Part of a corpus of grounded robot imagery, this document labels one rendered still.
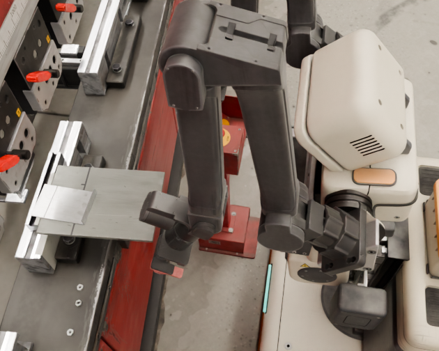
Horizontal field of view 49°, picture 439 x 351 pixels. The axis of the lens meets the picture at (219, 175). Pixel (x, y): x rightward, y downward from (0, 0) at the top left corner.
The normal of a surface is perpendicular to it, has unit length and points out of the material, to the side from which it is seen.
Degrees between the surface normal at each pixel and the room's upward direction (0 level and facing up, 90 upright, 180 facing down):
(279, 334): 0
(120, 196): 0
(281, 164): 89
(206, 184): 90
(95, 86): 90
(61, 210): 0
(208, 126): 90
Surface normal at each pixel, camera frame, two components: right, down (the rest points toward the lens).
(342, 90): -0.69, -0.48
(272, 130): -0.11, 0.84
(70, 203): -0.03, -0.53
